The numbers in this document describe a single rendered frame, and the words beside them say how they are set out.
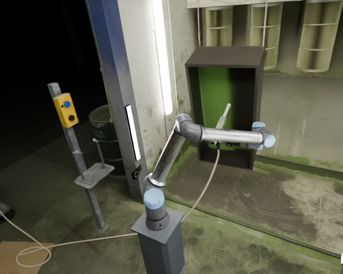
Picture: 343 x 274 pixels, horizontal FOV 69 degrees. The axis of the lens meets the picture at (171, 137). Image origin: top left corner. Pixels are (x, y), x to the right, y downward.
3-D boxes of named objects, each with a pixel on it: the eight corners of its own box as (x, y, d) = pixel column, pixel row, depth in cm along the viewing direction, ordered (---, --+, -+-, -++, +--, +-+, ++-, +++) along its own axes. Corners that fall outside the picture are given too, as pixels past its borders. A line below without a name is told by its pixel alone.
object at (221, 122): (216, 159, 205) (215, 140, 189) (211, 158, 207) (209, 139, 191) (232, 120, 234) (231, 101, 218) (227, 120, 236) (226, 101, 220)
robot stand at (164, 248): (172, 293, 207) (164, 243, 174) (142, 276, 221) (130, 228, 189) (188, 262, 229) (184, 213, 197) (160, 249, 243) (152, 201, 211)
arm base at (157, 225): (161, 234, 181) (160, 225, 176) (140, 225, 190) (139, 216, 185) (174, 216, 195) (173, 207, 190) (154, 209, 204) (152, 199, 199)
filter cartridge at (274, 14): (261, 80, 297) (267, 2, 255) (240, 74, 326) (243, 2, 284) (283, 73, 310) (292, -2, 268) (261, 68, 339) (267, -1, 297)
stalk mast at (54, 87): (102, 224, 277) (53, 82, 195) (105, 226, 274) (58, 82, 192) (98, 228, 273) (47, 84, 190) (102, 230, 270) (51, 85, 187)
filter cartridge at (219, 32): (229, 66, 360) (231, 1, 317) (234, 74, 330) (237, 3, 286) (204, 68, 362) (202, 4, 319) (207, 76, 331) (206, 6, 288)
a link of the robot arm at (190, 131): (183, 128, 154) (279, 135, 168) (179, 119, 164) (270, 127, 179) (179, 144, 159) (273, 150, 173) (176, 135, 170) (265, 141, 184)
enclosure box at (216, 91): (207, 140, 309) (197, 46, 231) (257, 147, 286) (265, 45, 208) (198, 160, 286) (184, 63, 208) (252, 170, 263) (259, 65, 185)
